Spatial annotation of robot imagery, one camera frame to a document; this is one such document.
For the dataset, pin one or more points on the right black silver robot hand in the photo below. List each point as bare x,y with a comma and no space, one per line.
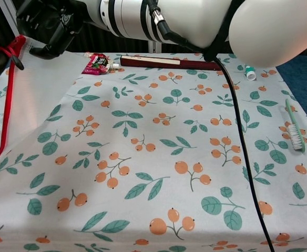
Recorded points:
51,23

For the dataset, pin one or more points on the transparent red-trimmed zipper pouch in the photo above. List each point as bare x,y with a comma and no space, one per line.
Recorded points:
38,86

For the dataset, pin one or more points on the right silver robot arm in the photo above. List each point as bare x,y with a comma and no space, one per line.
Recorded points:
195,21

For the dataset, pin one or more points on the black pleated curtain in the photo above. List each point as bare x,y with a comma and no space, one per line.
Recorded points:
179,48
103,42

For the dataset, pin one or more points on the red snack pouch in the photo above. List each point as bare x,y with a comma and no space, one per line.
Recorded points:
97,65

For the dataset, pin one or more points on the maroon cream long case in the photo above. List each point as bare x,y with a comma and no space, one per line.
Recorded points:
169,63

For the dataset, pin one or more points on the floral print tablecloth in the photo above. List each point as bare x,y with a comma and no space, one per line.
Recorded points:
156,147

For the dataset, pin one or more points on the white green glue stick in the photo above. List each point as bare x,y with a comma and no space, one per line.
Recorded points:
250,73

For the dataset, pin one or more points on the blue table cover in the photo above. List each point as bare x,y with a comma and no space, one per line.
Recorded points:
303,86

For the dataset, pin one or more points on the green toothbrush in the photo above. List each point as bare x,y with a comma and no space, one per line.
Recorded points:
296,134

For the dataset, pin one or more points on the white frame post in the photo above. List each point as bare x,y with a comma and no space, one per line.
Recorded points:
154,46
7,18

